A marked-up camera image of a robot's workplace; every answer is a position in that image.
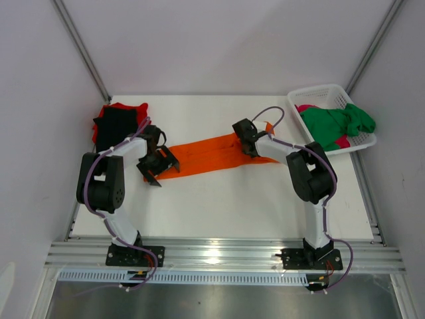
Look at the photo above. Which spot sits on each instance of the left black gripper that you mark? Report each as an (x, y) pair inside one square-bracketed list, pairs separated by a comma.
[(144, 166)]

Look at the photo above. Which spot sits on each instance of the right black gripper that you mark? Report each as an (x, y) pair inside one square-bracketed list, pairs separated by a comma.
[(246, 141)]

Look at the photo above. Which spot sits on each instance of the orange t shirt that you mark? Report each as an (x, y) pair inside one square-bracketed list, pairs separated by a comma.
[(213, 154)]

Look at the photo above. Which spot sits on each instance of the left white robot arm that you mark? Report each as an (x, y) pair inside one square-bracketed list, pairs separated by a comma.
[(101, 182)]

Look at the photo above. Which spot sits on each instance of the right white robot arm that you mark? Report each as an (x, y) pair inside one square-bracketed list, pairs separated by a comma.
[(313, 178)]

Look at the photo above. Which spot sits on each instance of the red folded t shirt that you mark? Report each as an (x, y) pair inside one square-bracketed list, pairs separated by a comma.
[(141, 113)]

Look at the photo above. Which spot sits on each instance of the black folded t shirt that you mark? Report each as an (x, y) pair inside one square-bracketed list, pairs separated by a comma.
[(114, 126)]

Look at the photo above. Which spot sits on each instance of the green t shirt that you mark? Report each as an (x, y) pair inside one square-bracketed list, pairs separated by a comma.
[(359, 120)]

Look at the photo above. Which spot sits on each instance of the pink t shirt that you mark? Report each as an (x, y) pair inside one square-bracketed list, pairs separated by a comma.
[(327, 127)]

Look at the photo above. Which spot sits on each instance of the aluminium mounting rail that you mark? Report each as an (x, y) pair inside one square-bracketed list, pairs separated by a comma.
[(222, 255)]

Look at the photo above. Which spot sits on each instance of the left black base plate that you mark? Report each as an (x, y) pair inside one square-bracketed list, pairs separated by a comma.
[(126, 256)]

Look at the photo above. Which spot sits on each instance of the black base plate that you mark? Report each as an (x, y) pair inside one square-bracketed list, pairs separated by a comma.
[(302, 259), (126, 256)]

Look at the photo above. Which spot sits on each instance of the white slotted cable duct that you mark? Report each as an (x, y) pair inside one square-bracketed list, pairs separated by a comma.
[(185, 277)]

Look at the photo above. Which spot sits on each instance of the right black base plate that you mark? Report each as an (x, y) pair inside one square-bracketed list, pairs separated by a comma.
[(302, 259)]

